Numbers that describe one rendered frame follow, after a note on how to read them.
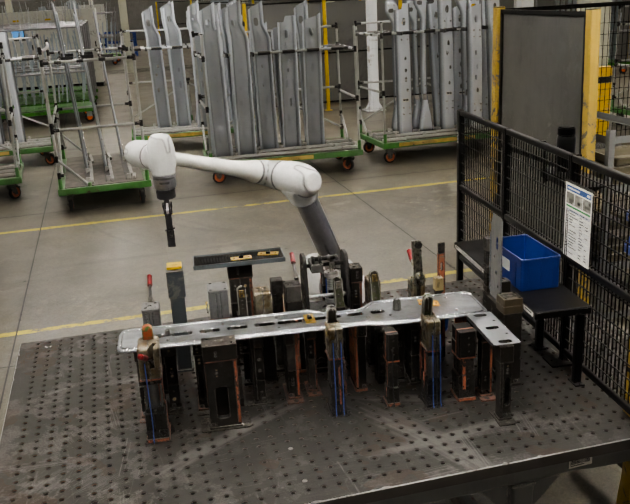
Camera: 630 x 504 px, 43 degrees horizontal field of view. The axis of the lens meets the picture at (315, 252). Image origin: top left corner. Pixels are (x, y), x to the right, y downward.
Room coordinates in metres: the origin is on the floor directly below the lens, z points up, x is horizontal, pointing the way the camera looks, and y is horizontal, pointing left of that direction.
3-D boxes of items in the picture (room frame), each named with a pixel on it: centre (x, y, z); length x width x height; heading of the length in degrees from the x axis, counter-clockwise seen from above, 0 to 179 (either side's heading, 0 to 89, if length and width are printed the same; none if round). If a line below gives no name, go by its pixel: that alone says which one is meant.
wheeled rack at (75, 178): (9.49, 2.48, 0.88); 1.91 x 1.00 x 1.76; 15
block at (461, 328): (2.71, -0.53, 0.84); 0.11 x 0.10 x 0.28; 9
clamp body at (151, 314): (2.89, 0.64, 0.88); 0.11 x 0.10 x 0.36; 9
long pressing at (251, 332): (2.80, 0.05, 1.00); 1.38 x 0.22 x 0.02; 99
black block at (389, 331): (2.68, -0.26, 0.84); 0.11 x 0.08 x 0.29; 9
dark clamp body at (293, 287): (3.00, 0.10, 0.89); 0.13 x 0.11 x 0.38; 9
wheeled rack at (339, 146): (10.12, 0.37, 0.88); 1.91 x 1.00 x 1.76; 101
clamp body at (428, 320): (2.67, -0.40, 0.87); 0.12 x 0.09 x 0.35; 9
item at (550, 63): (5.22, -1.51, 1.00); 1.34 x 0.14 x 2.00; 14
